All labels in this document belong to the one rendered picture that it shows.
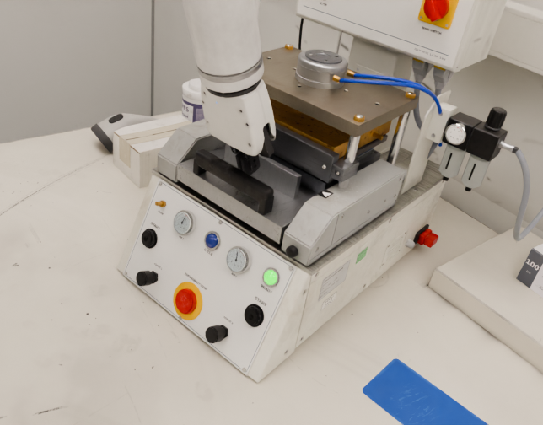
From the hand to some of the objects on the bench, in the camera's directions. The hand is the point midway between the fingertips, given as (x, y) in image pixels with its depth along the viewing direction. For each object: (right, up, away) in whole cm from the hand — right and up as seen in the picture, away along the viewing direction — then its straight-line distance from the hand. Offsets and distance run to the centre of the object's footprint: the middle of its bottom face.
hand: (248, 161), depth 82 cm
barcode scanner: (-31, +10, +54) cm, 62 cm away
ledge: (+71, -40, +6) cm, 81 cm away
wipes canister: (-16, +12, +60) cm, 64 cm away
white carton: (+61, -25, +16) cm, 68 cm away
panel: (-12, -25, +5) cm, 28 cm away
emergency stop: (-11, -24, +5) cm, 27 cm away
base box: (+7, -17, +24) cm, 30 cm away
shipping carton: (-22, +3, +46) cm, 51 cm away
